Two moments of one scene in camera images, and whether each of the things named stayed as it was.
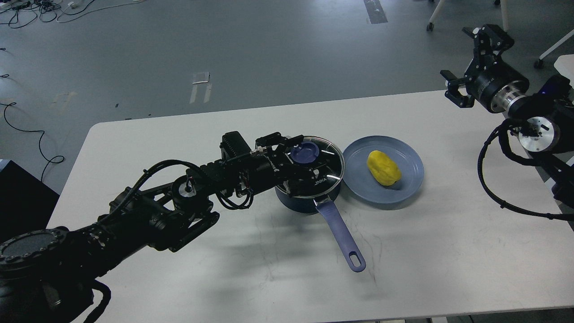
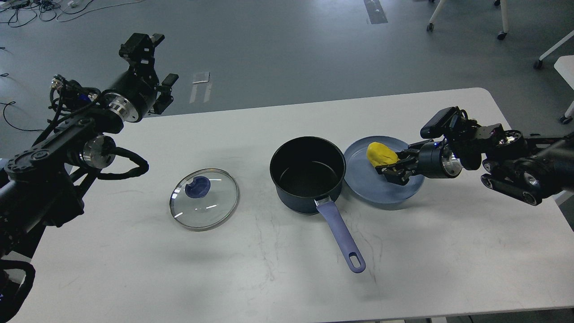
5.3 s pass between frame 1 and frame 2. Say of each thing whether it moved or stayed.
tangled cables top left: stayed
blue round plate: stayed
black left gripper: moved
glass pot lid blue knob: moved
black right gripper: moved
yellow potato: moved
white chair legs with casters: stayed
